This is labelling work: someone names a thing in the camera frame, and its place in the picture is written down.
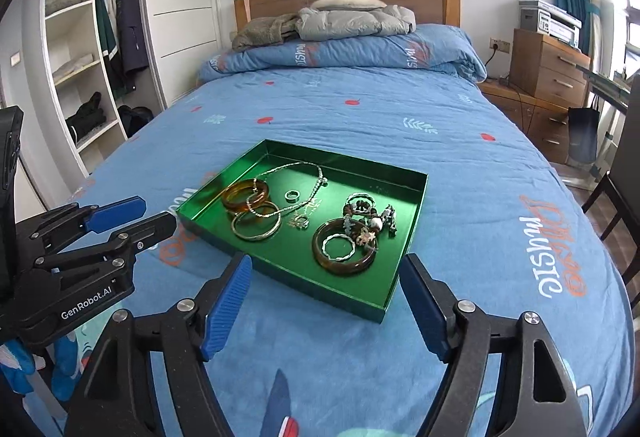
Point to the small silver pendant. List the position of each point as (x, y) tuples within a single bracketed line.
[(300, 222)]

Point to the slanted drafting table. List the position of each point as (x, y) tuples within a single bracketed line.
[(607, 89)]

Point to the white wardrobe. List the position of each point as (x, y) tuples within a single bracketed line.
[(185, 17)]

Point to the dark hanging jacket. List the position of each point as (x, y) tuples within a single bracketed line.
[(131, 32)]

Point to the grey down jacket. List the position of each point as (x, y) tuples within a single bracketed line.
[(350, 22)]

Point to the plain silver bangle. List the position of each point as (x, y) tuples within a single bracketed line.
[(255, 237)]

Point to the wooden drawer chest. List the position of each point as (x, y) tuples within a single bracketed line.
[(550, 67)]

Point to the wall outlet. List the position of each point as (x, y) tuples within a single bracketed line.
[(500, 45)]

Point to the low wooden cabinet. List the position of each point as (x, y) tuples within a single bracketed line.
[(540, 127)]

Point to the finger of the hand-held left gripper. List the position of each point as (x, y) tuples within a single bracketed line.
[(115, 212), (150, 229)]

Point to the green and white garment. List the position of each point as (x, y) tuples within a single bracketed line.
[(106, 37)]

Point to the small amber bangle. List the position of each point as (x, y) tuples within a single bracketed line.
[(225, 198)]

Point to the blue printed quilt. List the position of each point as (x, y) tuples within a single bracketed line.
[(450, 167)]

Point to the dark tote bag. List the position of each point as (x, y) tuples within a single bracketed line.
[(582, 137)]

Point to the large amber bangle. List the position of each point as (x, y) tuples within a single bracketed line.
[(320, 257)]

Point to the white folded cloth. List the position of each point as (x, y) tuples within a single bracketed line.
[(75, 67)]

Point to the blue pillow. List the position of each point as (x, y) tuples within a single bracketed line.
[(350, 52)]

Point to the black folded clothing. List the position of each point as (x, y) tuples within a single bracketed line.
[(85, 119)]

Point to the grey printer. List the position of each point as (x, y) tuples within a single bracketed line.
[(550, 22)]

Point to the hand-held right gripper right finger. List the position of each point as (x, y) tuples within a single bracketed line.
[(420, 302)]

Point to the brown fleece garment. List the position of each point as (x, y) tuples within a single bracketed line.
[(260, 34)]

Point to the black bag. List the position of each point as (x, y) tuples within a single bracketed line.
[(136, 119)]

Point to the person's left hand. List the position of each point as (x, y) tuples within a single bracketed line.
[(70, 367)]

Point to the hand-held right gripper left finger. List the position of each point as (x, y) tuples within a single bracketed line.
[(227, 302)]

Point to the dark chair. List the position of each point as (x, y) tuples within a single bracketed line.
[(607, 187)]

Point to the green metal tray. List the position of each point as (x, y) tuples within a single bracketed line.
[(350, 182)]

